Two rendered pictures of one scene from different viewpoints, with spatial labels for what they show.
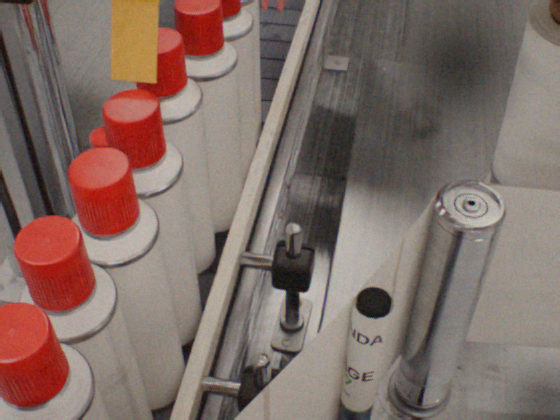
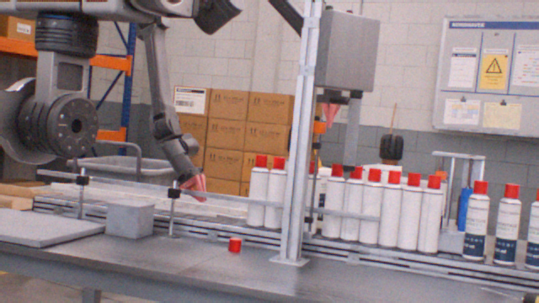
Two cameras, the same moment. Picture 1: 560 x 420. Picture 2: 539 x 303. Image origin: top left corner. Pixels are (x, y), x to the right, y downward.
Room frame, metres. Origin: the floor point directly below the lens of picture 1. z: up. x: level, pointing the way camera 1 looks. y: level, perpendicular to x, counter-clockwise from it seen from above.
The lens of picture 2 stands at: (0.28, 1.90, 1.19)
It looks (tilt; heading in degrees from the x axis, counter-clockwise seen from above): 3 degrees down; 277
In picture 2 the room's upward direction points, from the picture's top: 6 degrees clockwise
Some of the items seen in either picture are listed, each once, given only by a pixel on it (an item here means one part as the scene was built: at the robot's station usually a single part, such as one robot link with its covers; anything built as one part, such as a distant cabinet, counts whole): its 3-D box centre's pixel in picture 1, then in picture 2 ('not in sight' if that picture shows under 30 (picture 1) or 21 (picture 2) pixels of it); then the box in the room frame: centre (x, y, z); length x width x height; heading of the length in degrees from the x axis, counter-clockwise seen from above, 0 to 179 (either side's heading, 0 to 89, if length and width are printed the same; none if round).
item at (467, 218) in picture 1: (442, 312); not in sight; (0.26, -0.10, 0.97); 0.05 x 0.05 x 0.19
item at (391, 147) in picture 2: not in sight; (388, 173); (0.15, -0.49, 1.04); 0.09 x 0.09 x 0.29
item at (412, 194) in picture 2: not in sight; (410, 211); (0.12, 0.13, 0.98); 0.05 x 0.05 x 0.20
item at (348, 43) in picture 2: not in sight; (340, 52); (0.34, 0.17, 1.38); 0.17 x 0.10 x 0.19; 44
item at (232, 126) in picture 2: not in sight; (243, 171); (1.24, -3.86, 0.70); 1.20 x 0.82 x 1.39; 164
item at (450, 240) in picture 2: not in sight; (453, 202); (0.00, 0.05, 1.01); 0.14 x 0.13 x 0.26; 169
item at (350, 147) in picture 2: not in sight; (352, 130); (0.29, 0.19, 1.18); 0.04 x 0.04 x 0.21
